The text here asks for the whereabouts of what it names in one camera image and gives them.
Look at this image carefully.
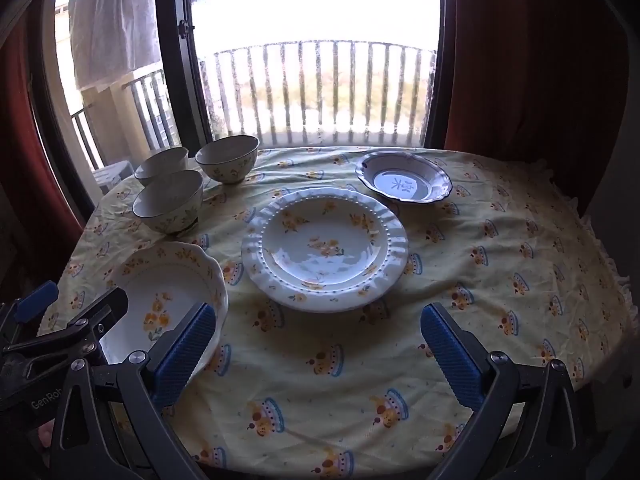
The scalloped yellow-flower plate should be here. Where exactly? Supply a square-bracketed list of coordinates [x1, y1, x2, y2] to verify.
[101, 242, 231, 376]

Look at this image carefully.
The floral bowl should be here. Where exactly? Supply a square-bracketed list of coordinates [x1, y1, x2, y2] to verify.
[132, 169, 204, 235]
[195, 136, 259, 184]
[134, 146, 189, 186]

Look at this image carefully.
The beaded yellow-flower plate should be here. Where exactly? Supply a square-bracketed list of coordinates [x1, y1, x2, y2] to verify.
[242, 188, 409, 313]

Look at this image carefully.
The red-pattern white plate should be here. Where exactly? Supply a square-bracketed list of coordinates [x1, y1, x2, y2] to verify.
[356, 150, 454, 205]

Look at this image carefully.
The yellow patterned tablecloth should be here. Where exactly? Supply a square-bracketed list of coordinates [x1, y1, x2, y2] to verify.
[37, 145, 640, 479]

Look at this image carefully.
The red curtain left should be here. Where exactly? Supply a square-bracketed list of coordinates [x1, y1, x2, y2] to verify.
[1, 20, 81, 244]

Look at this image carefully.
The red curtain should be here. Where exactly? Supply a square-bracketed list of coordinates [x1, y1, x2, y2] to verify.
[444, 0, 576, 162]
[1, 20, 81, 244]

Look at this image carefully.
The white plastic crate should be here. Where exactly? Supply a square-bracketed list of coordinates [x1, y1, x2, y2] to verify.
[92, 160, 134, 195]

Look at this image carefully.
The white hanging cloth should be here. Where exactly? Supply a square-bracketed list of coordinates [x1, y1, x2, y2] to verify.
[68, 0, 160, 91]

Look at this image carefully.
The red curtain right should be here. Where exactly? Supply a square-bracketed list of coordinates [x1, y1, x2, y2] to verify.
[444, 0, 576, 162]

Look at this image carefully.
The balcony railing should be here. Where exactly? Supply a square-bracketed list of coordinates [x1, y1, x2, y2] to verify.
[58, 39, 437, 170]

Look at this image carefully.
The black window frame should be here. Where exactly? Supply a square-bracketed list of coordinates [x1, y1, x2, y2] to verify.
[156, 0, 454, 151]

